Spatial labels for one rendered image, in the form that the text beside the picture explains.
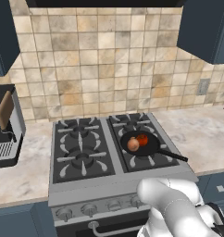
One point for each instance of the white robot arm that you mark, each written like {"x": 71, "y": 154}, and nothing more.
{"x": 172, "y": 206}

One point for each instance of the brown onion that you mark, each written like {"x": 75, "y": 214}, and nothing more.
{"x": 133, "y": 144}

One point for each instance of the red tomato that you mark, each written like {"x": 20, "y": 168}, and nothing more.
{"x": 143, "y": 140}

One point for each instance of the black frying pan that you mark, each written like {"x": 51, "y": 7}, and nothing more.
{"x": 151, "y": 147}

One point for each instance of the grey gas stove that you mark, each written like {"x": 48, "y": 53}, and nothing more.
{"x": 115, "y": 182}

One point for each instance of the grey stove knob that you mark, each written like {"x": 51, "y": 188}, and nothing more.
{"x": 64, "y": 213}
{"x": 114, "y": 204}
{"x": 89, "y": 209}
{"x": 135, "y": 201}

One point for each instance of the black and grey coffee machine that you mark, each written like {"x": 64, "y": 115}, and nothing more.
{"x": 7, "y": 135}

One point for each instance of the black range hood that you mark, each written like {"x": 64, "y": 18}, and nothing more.
{"x": 104, "y": 2}

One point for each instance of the dark blue drawer front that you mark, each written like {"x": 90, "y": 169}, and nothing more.
{"x": 214, "y": 197}

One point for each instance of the dark blue base cupboard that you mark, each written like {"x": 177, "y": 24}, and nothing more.
{"x": 21, "y": 220}

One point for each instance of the grey wall socket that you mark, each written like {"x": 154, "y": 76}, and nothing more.
{"x": 203, "y": 86}

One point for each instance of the dark blue wall cupboard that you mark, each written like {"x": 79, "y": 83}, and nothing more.
{"x": 4, "y": 37}
{"x": 206, "y": 27}

